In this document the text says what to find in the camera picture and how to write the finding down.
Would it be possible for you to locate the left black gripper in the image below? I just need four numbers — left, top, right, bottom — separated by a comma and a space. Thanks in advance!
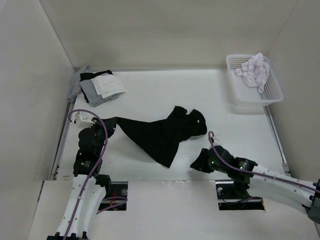
88, 117, 117, 155

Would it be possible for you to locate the black tank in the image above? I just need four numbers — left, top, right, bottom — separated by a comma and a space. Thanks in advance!
80, 70, 113, 82
117, 106, 207, 168

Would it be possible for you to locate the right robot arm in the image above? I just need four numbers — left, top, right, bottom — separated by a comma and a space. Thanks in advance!
190, 145, 320, 224

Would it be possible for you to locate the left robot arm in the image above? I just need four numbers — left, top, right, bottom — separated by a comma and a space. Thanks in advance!
47, 117, 117, 240

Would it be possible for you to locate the folded grey tank top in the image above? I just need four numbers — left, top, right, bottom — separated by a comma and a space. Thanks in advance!
80, 80, 119, 107

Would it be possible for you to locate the folded white tank top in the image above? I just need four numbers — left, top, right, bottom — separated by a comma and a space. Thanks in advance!
91, 74, 127, 99

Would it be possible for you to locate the folded black tank top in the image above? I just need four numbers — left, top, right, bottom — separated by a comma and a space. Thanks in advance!
80, 70, 113, 82

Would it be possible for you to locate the white crumpled tank top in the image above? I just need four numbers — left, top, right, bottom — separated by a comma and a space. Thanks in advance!
235, 52, 270, 94

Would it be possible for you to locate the grey cloth at corner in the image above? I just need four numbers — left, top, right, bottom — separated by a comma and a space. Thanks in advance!
67, 65, 92, 104

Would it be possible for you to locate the white plastic basket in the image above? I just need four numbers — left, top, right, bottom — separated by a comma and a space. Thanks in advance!
225, 54, 284, 107

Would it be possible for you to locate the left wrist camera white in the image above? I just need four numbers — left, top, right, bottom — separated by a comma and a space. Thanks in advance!
73, 111, 95, 129

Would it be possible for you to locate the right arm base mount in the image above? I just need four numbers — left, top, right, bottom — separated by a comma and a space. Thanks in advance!
215, 181, 265, 211

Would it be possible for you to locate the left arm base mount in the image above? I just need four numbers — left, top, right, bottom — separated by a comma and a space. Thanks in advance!
97, 181, 129, 213

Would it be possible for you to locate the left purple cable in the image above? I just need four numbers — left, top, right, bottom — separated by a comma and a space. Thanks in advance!
61, 108, 129, 240

